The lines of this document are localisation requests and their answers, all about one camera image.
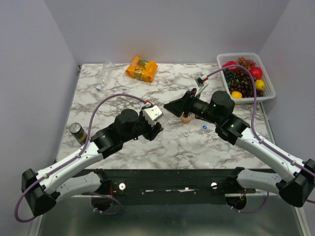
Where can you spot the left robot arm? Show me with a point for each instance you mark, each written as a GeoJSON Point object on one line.
{"type": "Point", "coordinates": [44, 188]}

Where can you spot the black base frame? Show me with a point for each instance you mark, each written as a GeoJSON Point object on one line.
{"type": "Point", "coordinates": [172, 187]}

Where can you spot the yellow lemon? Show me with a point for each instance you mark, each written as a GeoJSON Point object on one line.
{"type": "Point", "coordinates": [259, 85]}
{"type": "Point", "coordinates": [236, 94]}

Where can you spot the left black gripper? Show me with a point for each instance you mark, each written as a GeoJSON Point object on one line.
{"type": "Point", "coordinates": [151, 134]}

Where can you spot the blue grape bunch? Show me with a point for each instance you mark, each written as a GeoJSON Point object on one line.
{"type": "Point", "coordinates": [230, 77]}

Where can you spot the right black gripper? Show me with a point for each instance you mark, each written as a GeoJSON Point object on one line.
{"type": "Point", "coordinates": [185, 103]}

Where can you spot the orange juice bottle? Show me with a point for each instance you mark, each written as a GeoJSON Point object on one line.
{"type": "Point", "coordinates": [187, 119]}

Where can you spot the black yellow drink can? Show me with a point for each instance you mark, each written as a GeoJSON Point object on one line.
{"type": "Point", "coordinates": [78, 133]}

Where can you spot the red apple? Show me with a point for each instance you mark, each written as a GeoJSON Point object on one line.
{"type": "Point", "coordinates": [230, 63]}

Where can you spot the clear bottle blue cap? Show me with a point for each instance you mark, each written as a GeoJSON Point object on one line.
{"type": "Point", "coordinates": [104, 74]}

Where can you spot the orange snack bag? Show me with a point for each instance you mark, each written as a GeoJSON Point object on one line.
{"type": "Point", "coordinates": [142, 70]}

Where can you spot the yellow lemon lower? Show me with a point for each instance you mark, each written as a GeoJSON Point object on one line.
{"type": "Point", "coordinates": [236, 94]}

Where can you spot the white plastic basket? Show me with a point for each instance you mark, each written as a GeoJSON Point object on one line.
{"type": "Point", "coordinates": [269, 91]}

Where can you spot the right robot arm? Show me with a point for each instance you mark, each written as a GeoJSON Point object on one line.
{"type": "Point", "coordinates": [293, 179]}

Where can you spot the yellow lemon upper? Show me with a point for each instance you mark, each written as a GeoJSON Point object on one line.
{"type": "Point", "coordinates": [259, 85]}

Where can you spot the dark red grape bunch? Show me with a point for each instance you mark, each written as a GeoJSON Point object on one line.
{"type": "Point", "coordinates": [245, 85]}

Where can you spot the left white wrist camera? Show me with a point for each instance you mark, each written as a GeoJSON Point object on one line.
{"type": "Point", "coordinates": [152, 113]}

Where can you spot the red round fruit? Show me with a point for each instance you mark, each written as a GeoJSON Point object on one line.
{"type": "Point", "coordinates": [256, 72]}

